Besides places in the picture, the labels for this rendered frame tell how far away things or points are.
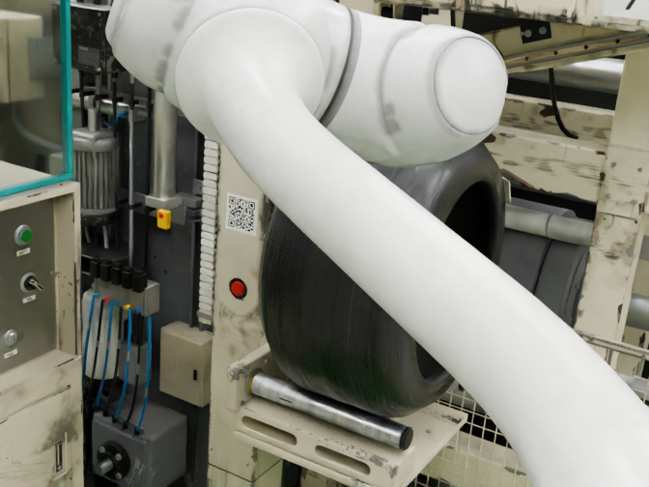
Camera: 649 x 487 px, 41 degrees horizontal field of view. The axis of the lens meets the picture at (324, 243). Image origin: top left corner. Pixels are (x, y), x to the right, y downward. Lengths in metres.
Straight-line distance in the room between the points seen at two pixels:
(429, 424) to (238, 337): 0.44
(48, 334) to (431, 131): 1.35
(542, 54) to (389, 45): 1.20
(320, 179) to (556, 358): 0.16
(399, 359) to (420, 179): 0.30
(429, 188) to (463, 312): 1.02
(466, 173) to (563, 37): 0.41
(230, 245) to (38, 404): 0.49
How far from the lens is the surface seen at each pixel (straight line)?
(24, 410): 1.84
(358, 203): 0.48
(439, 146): 0.65
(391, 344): 1.46
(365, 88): 0.65
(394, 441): 1.64
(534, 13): 1.71
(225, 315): 1.85
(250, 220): 1.75
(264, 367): 1.81
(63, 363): 1.87
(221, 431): 1.98
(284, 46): 0.59
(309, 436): 1.71
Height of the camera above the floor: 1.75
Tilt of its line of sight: 19 degrees down
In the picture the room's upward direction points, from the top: 5 degrees clockwise
